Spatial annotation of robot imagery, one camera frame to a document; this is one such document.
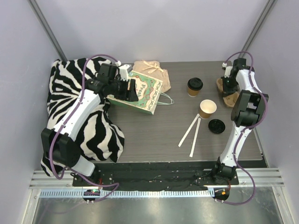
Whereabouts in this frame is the brown cardboard cup carrier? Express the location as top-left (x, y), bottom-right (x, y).
top-left (216, 78), bottom-right (239, 108)

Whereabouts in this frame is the green illustrated paper bag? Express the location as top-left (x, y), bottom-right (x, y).
top-left (107, 71), bottom-right (174, 115)

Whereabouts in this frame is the black plastic cup lid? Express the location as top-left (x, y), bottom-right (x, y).
top-left (187, 77), bottom-right (203, 91)

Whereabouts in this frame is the brown paper coffee cup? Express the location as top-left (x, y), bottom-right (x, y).
top-left (187, 88), bottom-right (200, 97)

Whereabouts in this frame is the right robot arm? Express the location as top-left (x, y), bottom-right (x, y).
top-left (211, 58), bottom-right (269, 184)

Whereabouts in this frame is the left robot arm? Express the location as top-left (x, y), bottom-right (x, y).
top-left (41, 63), bottom-right (138, 186)

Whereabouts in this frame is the beige cloth pouch with ribbon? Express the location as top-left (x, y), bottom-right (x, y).
top-left (133, 60), bottom-right (171, 93)

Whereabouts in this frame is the white wrapped straw left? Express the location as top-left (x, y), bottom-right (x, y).
top-left (178, 114), bottom-right (199, 147)

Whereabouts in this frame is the white wrapped straw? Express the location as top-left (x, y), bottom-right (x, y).
top-left (189, 118), bottom-right (201, 158)
top-left (178, 114), bottom-right (199, 147)

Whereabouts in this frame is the zebra print plush blanket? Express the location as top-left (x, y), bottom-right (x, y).
top-left (41, 55), bottom-right (123, 176)

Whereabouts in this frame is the white wrapped straw right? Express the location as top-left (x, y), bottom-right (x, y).
top-left (189, 118), bottom-right (201, 158)

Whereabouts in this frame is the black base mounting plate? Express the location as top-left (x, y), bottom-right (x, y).
top-left (71, 162), bottom-right (239, 191)

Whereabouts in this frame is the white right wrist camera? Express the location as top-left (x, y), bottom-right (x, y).
top-left (222, 63), bottom-right (233, 78)

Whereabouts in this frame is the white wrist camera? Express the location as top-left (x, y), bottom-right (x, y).
top-left (115, 61), bottom-right (133, 81)
top-left (222, 63), bottom-right (233, 78)

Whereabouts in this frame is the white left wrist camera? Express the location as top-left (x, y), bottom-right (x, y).
top-left (115, 61), bottom-right (133, 81)

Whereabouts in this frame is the white slotted cable duct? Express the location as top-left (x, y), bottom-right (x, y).
top-left (40, 188), bottom-right (214, 198)

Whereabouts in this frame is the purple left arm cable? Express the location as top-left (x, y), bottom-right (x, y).
top-left (48, 54), bottom-right (121, 202)

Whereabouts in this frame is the aluminium frame rail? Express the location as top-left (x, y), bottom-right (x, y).
top-left (29, 169), bottom-right (285, 189)

